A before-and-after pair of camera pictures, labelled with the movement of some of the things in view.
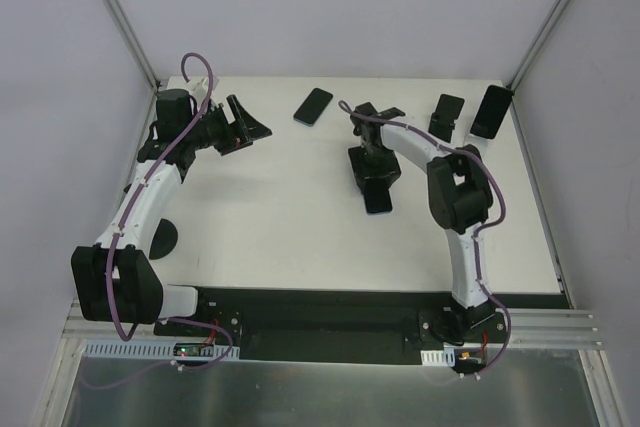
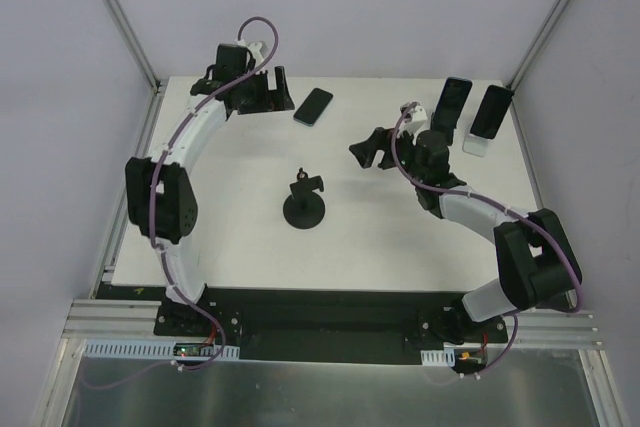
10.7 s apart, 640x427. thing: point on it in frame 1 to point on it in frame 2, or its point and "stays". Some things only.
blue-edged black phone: (377, 200) to (451, 103)
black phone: (492, 109) stays
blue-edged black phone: (312, 108) stays
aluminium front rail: (552, 328) stays
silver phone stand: (477, 141) stays
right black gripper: (375, 173) to (382, 150)
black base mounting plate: (347, 325) stays
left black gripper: (230, 132) to (270, 98)
